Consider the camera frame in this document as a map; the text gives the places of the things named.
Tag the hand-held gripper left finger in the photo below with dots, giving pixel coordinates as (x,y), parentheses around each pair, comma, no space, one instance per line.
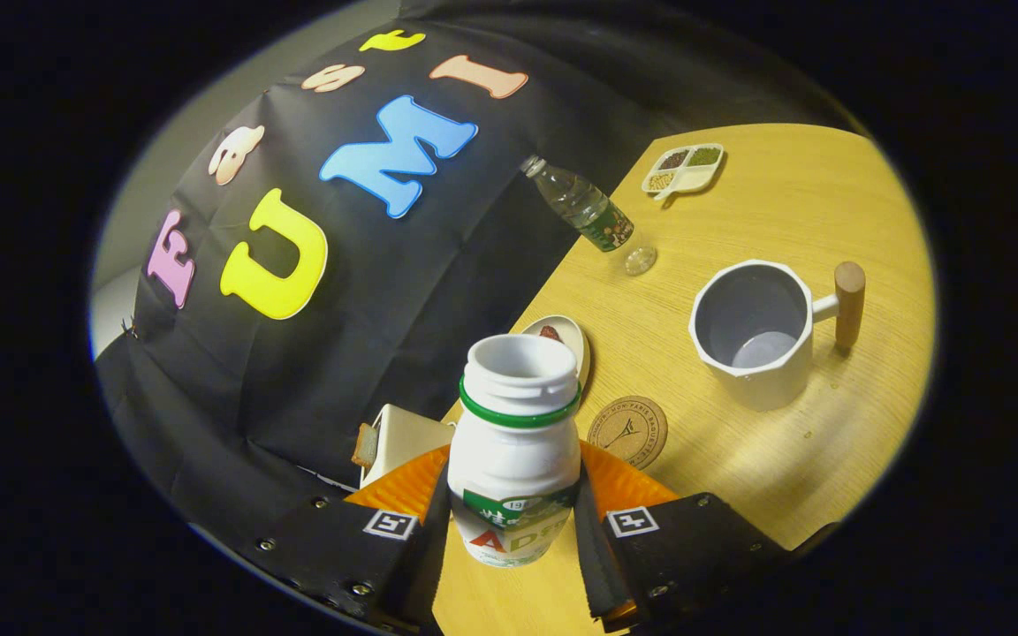
(332,548)

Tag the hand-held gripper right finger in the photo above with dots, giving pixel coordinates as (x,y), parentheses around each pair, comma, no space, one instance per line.
(695,548)

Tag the round cork coaster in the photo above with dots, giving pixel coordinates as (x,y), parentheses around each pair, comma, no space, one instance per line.
(628,433)

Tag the clear bottle cap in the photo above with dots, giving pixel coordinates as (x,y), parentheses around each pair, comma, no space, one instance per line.
(640,261)

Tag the clear water bottle green label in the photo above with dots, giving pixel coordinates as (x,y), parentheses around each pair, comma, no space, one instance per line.
(584,208)

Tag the toast slice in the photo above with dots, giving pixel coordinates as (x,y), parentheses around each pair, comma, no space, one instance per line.
(365,446)

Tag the white toaster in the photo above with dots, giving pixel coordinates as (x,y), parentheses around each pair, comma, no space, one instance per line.
(407,437)

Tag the white round plate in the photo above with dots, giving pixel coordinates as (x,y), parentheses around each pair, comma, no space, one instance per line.
(573,340)

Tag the red meat slice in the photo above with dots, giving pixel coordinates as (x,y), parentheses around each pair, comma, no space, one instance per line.
(550,333)

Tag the wooden table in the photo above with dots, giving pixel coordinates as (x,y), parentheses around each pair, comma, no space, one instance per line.
(827,221)

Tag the white divided dish with beans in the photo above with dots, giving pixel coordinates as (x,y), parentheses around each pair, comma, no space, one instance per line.
(690,177)

